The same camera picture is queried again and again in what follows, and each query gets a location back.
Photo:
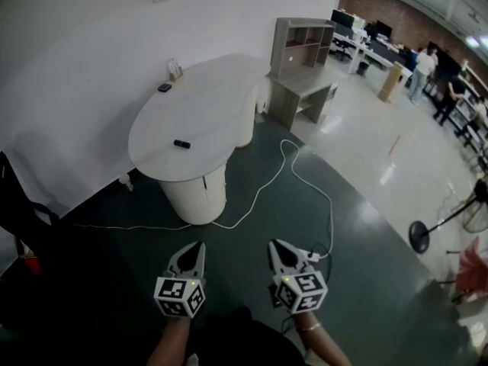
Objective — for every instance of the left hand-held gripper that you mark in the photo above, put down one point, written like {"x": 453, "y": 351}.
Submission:
{"x": 178, "y": 295}

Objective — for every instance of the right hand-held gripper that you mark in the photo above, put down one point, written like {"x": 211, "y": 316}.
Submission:
{"x": 302, "y": 291}

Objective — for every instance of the person's left forearm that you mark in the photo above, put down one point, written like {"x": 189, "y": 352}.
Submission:
{"x": 171, "y": 341}

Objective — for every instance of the person's right forearm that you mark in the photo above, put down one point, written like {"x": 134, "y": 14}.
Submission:
{"x": 318, "y": 341}

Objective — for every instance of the white power strip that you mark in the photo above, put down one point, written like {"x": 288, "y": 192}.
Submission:
{"x": 310, "y": 255}

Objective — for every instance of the small white floor object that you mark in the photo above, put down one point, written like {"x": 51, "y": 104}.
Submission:
{"x": 127, "y": 181}

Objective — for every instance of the black oblong remote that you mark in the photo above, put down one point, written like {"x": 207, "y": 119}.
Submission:
{"x": 182, "y": 143}

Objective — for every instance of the black floor fan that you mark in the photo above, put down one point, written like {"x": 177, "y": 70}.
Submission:
{"x": 420, "y": 238}

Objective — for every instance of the white oval table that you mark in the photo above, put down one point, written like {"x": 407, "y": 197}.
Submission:
{"x": 206, "y": 105}

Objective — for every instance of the red object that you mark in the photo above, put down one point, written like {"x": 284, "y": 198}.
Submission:
{"x": 32, "y": 265}

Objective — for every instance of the grey wooden desk with hutch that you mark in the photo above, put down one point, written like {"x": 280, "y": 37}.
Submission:
{"x": 297, "y": 86}

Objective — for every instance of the small black square device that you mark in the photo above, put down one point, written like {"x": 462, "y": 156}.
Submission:
{"x": 164, "y": 87}

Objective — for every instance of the pink chair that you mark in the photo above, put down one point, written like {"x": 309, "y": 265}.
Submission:
{"x": 472, "y": 271}

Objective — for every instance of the black waste bin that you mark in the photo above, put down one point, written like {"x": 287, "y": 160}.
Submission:
{"x": 363, "y": 68}

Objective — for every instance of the tall cardboard box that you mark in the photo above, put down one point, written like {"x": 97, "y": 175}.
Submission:
{"x": 392, "y": 81}

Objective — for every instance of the long white office desk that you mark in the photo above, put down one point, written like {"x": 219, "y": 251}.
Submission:
{"x": 366, "y": 53}

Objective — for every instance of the black metal workbench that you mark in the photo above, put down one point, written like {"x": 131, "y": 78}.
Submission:
{"x": 470, "y": 122}

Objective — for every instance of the black computer monitor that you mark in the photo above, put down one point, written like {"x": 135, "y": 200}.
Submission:
{"x": 342, "y": 17}
{"x": 383, "y": 28}

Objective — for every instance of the ceiling light strip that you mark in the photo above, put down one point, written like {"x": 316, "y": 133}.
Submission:
{"x": 472, "y": 41}

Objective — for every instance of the large white ribbed round pedestal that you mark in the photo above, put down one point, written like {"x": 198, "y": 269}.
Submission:
{"x": 196, "y": 198}

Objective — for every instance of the slim white ribbed round pedestal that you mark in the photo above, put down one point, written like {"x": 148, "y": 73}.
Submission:
{"x": 246, "y": 120}

